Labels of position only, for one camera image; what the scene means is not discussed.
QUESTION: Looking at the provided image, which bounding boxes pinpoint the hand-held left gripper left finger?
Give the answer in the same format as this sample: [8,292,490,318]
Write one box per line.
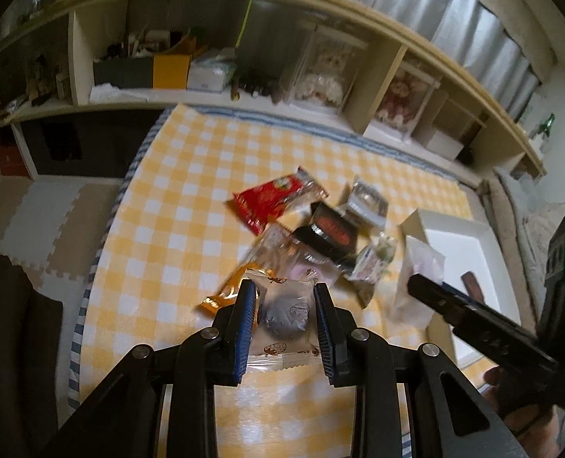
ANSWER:
[39,279,259,458]

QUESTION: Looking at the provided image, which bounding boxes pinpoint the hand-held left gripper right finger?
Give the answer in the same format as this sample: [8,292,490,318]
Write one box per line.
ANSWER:
[313,283,529,458]

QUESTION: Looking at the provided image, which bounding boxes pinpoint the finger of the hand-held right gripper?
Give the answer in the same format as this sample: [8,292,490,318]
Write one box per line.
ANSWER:
[407,274,559,374]

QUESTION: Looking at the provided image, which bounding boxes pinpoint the purple donut clear packet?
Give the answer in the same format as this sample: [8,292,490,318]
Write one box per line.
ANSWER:
[242,269,326,373]

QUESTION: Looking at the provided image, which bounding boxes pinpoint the orange snack packet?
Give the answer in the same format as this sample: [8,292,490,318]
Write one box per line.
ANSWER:
[197,264,252,318]

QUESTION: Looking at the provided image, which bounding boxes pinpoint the white tray box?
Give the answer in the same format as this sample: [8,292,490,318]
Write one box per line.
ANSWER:
[399,207,522,368]

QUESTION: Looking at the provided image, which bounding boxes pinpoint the pink donut clear packet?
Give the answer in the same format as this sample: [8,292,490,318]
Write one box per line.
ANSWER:
[282,248,346,288]
[390,236,448,327]

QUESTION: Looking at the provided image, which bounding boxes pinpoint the small clear candy packet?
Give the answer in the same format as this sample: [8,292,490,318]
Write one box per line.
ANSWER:
[347,245,388,308]

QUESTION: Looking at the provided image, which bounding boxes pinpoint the beige donut clear packet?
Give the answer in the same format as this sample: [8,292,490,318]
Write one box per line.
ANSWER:
[253,223,303,274]

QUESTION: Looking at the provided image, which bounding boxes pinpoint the green leaf white packet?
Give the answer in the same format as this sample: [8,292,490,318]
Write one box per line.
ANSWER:
[375,231,400,273]

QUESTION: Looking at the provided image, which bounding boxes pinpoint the black snack packet red label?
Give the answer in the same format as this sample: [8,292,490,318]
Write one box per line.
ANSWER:
[292,202,360,268]

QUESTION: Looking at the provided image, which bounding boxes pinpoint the person's right forearm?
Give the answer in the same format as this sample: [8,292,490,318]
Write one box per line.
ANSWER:
[512,420,565,458]

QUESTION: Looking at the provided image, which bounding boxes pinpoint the person's right hand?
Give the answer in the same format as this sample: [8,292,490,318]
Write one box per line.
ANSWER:
[483,365,562,440]

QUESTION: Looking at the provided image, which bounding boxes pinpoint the beige blanket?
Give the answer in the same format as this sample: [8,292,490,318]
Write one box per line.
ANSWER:
[483,167,550,325]

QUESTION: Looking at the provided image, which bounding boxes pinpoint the silver snack packet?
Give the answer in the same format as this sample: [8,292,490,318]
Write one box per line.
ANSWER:
[337,176,389,230]

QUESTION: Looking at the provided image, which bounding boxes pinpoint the yellow checked tablecloth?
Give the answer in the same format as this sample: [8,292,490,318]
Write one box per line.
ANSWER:
[68,102,498,458]

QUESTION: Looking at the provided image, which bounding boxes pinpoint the small white box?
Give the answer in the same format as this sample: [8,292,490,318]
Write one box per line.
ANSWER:
[423,126,469,160]

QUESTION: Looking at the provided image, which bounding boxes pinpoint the green bottle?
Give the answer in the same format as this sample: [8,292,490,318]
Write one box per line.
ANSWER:
[531,113,557,153]

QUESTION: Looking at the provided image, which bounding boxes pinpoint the red dress doll box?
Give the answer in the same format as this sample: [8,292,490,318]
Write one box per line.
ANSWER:
[366,64,441,141]

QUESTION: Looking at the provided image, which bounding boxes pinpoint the foam floor mat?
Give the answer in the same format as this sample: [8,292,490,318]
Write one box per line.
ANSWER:
[0,174,123,297]

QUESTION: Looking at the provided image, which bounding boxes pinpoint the dark cloth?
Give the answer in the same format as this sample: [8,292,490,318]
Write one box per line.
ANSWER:
[0,241,65,458]

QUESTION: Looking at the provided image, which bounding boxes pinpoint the dark bottles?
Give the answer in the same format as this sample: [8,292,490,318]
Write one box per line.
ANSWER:
[232,69,283,103]

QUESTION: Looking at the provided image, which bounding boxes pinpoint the white dress doll box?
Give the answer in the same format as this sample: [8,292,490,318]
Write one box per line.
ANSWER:
[289,33,364,115]

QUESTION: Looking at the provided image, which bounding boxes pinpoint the tissue pack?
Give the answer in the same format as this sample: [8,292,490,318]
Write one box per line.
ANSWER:
[187,52,238,91]

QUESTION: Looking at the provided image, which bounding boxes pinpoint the orange storage box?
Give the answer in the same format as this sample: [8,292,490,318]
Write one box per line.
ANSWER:
[153,52,192,90]

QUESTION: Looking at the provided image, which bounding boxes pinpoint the dark storage box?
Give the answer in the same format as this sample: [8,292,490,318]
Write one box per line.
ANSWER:
[94,57,154,89]

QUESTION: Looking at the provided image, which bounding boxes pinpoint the grey curtain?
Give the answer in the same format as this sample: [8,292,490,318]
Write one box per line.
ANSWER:
[325,0,555,120]

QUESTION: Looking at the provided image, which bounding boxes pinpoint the wooden shelf unit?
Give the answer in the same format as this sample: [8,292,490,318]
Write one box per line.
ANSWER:
[0,0,548,192]

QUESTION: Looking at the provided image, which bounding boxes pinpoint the green strap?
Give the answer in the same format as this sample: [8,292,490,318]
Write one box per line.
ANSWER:
[235,0,265,49]

